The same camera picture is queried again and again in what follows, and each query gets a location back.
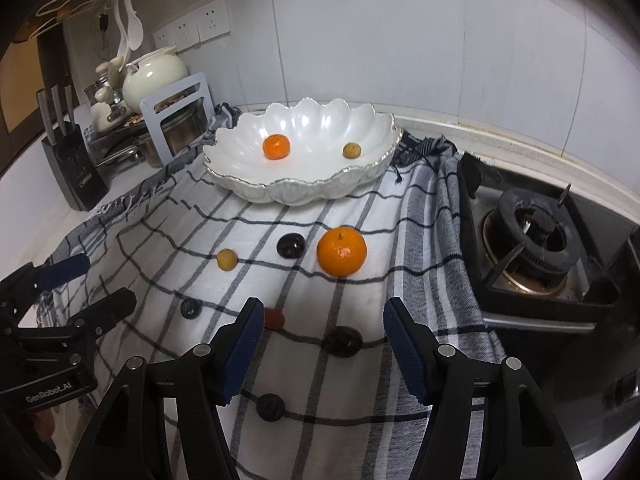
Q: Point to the red cherry tomato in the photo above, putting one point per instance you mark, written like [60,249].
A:
[275,318]

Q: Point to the large orange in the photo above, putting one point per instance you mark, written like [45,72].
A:
[342,252]

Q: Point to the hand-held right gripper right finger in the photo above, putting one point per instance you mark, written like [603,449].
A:
[402,345]

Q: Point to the small black hanging tool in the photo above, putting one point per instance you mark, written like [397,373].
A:
[103,23]

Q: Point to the white wall socket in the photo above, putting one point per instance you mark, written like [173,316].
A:
[213,18]
[163,39]
[185,33]

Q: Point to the glass jar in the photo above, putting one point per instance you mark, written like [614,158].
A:
[97,89]

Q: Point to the white ceramic pot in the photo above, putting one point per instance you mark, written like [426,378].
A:
[150,77]

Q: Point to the checked white grey cloth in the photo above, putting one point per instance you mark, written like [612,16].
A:
[350,300]

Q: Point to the yellow-brown longan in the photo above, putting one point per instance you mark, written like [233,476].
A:
[226,259]
[352,150]

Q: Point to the white scalloped bowl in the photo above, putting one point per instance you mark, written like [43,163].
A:
[310,125]

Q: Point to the black gas stove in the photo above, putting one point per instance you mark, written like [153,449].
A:
[550,360]

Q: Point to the small orange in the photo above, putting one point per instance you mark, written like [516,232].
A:
[276,146]

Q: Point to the stainless steel pot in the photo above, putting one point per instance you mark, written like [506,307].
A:
[177,130]

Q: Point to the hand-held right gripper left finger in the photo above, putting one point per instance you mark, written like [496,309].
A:
[245,350]

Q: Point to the black knife block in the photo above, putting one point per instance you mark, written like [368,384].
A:
[75,170]

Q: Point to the person's left hand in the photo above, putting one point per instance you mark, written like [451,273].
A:
[43,422]

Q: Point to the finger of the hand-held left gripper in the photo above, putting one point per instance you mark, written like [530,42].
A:
[65,267]
[107,306]

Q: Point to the grey-blue rack stand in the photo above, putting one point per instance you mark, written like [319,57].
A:
[157,127]

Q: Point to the cream ceramic spoon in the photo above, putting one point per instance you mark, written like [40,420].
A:
[114,66]
[103,94]

